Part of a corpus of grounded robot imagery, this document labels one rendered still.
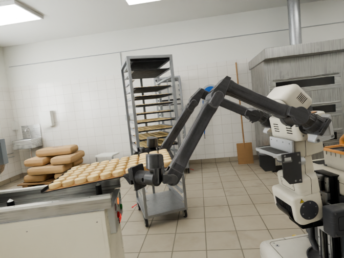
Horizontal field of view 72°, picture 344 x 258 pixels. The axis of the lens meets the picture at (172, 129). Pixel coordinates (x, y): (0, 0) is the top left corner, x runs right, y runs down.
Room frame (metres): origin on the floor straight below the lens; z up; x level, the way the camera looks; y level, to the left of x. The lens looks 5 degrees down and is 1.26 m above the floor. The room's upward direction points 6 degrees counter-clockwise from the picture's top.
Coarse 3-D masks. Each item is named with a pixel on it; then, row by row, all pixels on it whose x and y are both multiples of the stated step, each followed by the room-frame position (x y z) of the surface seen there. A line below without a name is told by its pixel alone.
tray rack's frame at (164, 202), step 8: (136, 56) 2.46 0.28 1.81; (144, 56) 2.48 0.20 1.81; (152, 56) 2.51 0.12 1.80; (160, 56) 2.53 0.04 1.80; (168, 56) 2.56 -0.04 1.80; (128, 120) 3.02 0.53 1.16; (128, 128) 3.02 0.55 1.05; (136, 192) 3.02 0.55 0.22; (160, 192) 3.11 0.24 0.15; (168, 192) 3.08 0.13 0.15; (152, 200) 2.87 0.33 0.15; (160, 200) 2.84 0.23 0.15; (168, 200) 2.82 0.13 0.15; (176, 200) 2.79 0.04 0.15; (152, 208) 2.62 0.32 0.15; (160, 208) 2.60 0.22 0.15; (168, 208) 2.58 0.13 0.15; (176, 208) 2.56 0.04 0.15; (184, 208) 2.56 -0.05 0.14; (144, 216) 2.48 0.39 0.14; (152, 216) 2.45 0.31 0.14
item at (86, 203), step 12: (24, 204) 1.05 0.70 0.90; (36, 204) 1.03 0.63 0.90; (48, 204) 1.03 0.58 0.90; (60, 204) 1.03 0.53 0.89; (72, 204) 1.04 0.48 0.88; (84, 204) 1.04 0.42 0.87; (96, 204) 1.04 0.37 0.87; (108, 204) 1.05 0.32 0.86; (0, 216) 1.02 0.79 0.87; (12, 216) 1.02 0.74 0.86; (24, 216) 1.02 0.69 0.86; (36, 216) 1.03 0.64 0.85; (48, 216) 1.03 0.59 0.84
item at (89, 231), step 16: (80, 192) 1.32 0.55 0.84; (96, 192) 1.23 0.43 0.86; (0, 224) 1.01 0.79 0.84; (16, 224) 1.01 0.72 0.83; (32, 224) 1.02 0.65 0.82; (48, 224) 1.02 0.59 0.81; (64, 224) 1.02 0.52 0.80; (80, 224) 1.03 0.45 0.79; (96, 224) 1.03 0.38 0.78; (0, 240) 1.00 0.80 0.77; (16, 240) 1.01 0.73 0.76; (32, 240) 1.01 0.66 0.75; (48, 240) 1.02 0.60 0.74; (64, 240) 1.02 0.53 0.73; (80, 240) 1.03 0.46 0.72; (96, 240) 1.03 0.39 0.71; (112, 240) 1.10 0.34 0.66; (0, 256) 1.00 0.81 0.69; (16, 256) 1.01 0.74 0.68; (32, 256) 1.01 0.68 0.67; (48, 256) 1.02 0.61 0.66; (64, 256) 1.02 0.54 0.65; (80, 256) 1.03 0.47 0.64; (96, 256) 1.03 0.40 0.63; (112, 256) 1.06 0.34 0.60
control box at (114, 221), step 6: (114, 192) 1.26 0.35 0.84; (120, 192) 1.32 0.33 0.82; (114, 198) 1.18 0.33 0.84; (120, 198) 1.29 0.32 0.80; (114, 204) 1.11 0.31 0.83; (108, 210) 1.09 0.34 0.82; (114, 210) 1.10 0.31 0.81; (120, 210) 1.25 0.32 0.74; (108, 216) 1.09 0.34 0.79; (114, 216) 1.09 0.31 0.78; (114, 222) 1.09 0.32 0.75; (114, 228) 1.09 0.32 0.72
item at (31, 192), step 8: (88, 184) 1.33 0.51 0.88; (104, 184) 1.33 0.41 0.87; (112, 184) 1.33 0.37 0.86; (120, 184) 1.35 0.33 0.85; (0, 192) 1.29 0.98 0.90; (8, 192) 1.29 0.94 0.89; (16, 192) 1.30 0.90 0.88; (24, 192) 1.30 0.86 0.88; (32, 192) 1.30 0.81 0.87; (40, 192) 1.31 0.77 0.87; (48, 192) 1.31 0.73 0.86; (56, 192) 1.31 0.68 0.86; (64, 192) 1.32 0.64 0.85; (72, 192) 1.32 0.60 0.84; (0, 200) 1.29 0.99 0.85; (16, 200) 1.30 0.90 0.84
